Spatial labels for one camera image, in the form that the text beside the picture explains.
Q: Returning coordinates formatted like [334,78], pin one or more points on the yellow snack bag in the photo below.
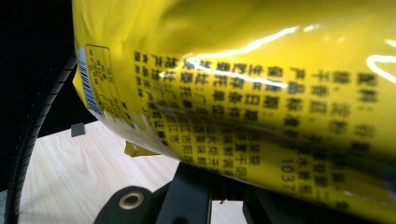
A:
[249,77]

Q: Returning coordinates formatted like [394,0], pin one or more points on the grey tape strip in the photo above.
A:
[77,130]

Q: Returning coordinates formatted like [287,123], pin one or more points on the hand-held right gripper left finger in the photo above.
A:
[186,202]

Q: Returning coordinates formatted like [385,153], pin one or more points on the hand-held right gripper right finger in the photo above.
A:
[267,211]

